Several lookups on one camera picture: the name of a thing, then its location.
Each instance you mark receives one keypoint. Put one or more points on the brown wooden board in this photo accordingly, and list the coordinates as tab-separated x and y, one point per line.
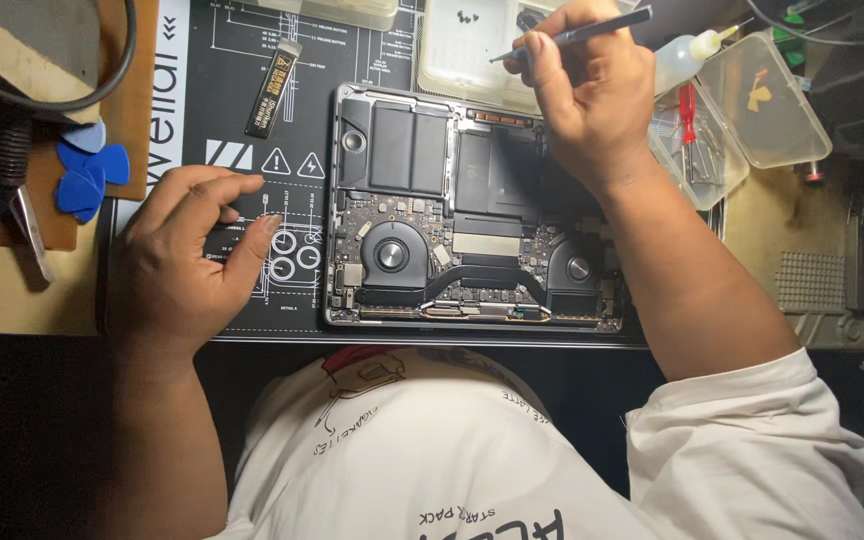
132	112

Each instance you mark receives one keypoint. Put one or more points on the white printed t-shirt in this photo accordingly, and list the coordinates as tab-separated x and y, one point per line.
439	465

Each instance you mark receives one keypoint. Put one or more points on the grey metal heat sink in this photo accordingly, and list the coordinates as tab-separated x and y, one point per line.
811	283

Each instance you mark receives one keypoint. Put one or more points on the yellow orange plastic piece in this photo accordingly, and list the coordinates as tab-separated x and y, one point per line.
759	94

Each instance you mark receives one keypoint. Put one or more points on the white plastic squeeze bottle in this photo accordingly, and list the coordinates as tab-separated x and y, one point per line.
676	64

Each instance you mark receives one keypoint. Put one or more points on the clear plastic tool box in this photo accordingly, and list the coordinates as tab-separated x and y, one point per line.
709	161

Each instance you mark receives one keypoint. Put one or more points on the open silver laptop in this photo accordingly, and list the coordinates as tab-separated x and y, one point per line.
409	150

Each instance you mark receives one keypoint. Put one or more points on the black adhesive strip packet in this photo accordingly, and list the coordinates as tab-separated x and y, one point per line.
273	90

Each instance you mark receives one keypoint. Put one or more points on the clear plastic box lid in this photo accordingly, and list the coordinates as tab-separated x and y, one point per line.
777	105

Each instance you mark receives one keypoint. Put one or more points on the person's right hand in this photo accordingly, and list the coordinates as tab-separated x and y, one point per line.
597	97

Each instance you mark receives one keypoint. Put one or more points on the dark grey metal tweezers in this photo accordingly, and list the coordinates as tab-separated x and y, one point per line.
604	22

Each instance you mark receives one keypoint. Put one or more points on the metal pry tool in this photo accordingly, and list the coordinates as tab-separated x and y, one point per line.
31	229

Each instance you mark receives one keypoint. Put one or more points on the light blue plastic pick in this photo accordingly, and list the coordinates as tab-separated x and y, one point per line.
87	137

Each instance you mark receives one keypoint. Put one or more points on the clear plastic container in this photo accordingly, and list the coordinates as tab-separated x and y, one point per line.
334	11

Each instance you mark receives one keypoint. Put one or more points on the black printed repair mat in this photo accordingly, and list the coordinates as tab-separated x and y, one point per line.
229	90

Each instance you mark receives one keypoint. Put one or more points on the person's left hand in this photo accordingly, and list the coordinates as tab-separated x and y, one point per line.
169	262

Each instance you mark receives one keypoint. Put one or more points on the clear plastic screw tray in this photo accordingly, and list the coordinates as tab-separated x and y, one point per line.
462	67

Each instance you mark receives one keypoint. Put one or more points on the small black screws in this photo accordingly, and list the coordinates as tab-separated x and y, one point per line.
468	16

